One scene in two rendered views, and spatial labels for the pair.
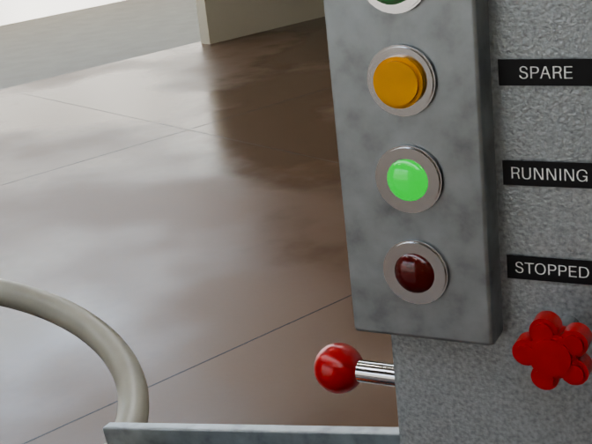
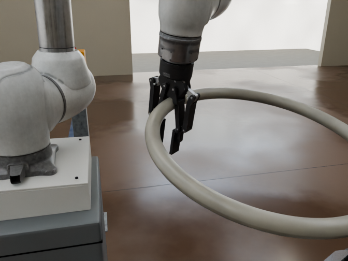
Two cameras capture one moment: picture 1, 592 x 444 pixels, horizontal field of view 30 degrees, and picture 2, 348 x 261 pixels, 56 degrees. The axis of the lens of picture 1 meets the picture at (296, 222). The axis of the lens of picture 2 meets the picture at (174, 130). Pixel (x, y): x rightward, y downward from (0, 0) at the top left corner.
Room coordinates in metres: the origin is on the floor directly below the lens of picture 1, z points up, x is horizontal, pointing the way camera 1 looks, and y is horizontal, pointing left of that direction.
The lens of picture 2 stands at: (0.29, 0.30, 1.29)
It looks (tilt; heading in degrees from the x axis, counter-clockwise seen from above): 21 degrees down; 26
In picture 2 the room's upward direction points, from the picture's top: straight up
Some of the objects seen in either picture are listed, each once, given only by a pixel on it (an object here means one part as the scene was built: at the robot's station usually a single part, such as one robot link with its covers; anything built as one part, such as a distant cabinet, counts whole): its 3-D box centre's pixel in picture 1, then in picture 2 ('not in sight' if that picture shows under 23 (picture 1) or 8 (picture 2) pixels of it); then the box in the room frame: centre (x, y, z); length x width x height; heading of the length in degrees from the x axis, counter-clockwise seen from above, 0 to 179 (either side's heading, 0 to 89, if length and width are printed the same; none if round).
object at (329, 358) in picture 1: (371, 372); not in sight; (0.61, -0.04, 1.17); 0.08 x 0.03 x 0.03; 62
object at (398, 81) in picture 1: (400, 81); not in sight; (0.53, -0.06, 1.37); 0.03 x 0.01 x 0.03; 62
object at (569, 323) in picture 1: (558, 339); not in sight; (0.50, -0.12, 1.24); 0.04 x 0.04 x 0.04; 62
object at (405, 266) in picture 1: (416, 271); not in sight; (0.53, -0.06, 1.27); 0.02 x 0.01 x 0.02; 62
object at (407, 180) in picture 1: (409, 178); not in sight; (0.53, -0.06, 1.32); 0.02 x 0.01 x 0.02; 62
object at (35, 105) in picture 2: not in sight; (17, 104); (0.86, 1.03, 1.05); 0.18 x 0.16 x 0.22; 7
